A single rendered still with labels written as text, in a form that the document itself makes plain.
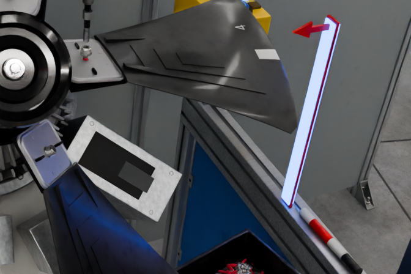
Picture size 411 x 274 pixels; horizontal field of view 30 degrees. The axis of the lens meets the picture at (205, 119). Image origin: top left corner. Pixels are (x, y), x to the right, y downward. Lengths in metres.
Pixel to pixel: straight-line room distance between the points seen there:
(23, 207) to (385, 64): 1.48
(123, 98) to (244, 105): 1.00
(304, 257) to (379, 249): 1.30
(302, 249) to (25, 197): 0.43
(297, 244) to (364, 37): 1.10
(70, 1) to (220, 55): 0.79
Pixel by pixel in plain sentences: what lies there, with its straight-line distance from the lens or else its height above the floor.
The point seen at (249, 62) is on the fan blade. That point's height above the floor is 1.16.
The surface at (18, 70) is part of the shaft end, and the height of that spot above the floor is 1.22.
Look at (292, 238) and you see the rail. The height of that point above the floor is 0.82.
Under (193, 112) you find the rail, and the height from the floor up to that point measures 0.83.
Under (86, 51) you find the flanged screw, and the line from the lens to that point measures 0.87.
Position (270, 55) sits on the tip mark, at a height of 1.16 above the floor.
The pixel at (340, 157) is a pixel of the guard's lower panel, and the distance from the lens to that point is 2.47.
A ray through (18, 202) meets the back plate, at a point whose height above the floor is 0.93.
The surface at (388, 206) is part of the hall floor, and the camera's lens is 2.67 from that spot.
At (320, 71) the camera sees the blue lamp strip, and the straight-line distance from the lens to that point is 1.07.
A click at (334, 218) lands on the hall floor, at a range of 2.55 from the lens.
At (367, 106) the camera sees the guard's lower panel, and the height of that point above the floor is 0.39.
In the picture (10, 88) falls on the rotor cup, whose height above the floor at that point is 1.20.
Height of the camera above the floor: 1.65
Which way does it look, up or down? 35 degrees down
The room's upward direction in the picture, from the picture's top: 9 degrees clockwise
